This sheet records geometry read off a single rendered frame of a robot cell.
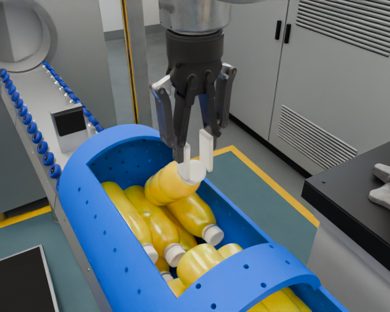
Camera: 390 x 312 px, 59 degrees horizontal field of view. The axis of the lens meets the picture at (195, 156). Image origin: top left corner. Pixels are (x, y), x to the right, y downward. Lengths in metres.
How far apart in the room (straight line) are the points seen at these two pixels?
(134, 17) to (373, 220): 0.99
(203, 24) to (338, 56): 1.77
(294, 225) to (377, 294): 1.38
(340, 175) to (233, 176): 1.68
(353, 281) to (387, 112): 1.21
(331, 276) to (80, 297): 1.32
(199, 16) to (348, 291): 0.80
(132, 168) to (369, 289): 0.62
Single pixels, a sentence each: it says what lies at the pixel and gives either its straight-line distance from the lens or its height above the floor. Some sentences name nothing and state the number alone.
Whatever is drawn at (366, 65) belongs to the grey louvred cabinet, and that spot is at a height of 0.94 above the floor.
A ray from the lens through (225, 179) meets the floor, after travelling 2.53.
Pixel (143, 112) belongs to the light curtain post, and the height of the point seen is 0.91.
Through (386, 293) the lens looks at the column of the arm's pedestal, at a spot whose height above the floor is 0.91.
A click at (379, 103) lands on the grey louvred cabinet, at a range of 2.05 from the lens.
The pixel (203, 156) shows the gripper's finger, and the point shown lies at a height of 1.28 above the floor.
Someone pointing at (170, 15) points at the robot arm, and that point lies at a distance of 0.44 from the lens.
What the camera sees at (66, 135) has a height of 0.99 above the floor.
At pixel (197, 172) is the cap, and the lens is 0.58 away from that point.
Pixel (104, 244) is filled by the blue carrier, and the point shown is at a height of 1.17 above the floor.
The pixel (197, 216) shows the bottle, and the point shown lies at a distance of 0.72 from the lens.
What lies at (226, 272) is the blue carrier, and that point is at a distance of 0.47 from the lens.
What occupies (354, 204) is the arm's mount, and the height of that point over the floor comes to 1.06.
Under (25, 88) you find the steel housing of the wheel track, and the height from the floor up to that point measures 0.93.
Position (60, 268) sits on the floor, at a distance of 2.13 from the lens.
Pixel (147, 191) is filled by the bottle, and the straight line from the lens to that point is 0.73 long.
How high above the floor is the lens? 1.61
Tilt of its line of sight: 36 degrees down
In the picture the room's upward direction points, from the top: straight up
